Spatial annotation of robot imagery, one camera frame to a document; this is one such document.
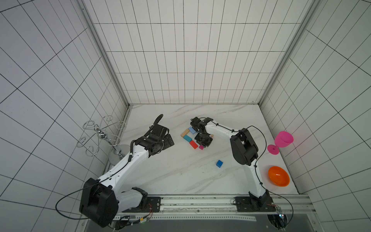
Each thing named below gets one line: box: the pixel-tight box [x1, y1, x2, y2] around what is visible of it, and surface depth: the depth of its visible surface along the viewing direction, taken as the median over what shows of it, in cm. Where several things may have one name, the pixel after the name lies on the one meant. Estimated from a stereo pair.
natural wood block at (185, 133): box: [180, 128, 190, 138], surface depth 103 cm
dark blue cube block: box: [215, 159, 224, 169], surface depth 87 cm
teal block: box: [183, 134, 193, 143], surface depth 101 cm
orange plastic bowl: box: [268, 165, 291, 188], surface depth 81 cm
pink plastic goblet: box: [267, 130, 295, 156], surface depth 85 cm
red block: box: [189, 140, 199, 150], surface depth 97 cm
